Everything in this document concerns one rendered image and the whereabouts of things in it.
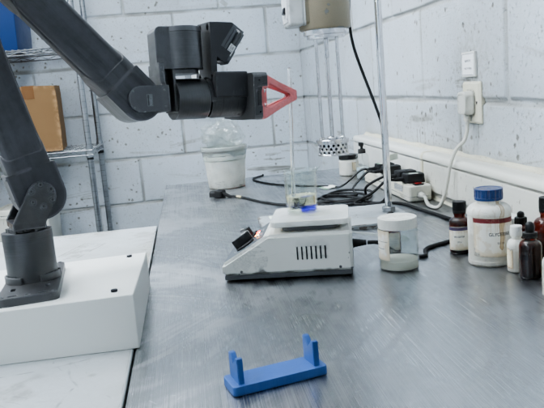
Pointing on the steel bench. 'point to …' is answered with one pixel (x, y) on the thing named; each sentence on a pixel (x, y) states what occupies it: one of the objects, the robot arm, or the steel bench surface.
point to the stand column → (383, 108)
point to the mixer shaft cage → (335, 144)
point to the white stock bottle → (488, 227)
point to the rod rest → (252, 381)
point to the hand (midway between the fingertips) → (291, 95)
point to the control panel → (249, 244)
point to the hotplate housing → (296, 253)
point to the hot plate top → (338, 215)
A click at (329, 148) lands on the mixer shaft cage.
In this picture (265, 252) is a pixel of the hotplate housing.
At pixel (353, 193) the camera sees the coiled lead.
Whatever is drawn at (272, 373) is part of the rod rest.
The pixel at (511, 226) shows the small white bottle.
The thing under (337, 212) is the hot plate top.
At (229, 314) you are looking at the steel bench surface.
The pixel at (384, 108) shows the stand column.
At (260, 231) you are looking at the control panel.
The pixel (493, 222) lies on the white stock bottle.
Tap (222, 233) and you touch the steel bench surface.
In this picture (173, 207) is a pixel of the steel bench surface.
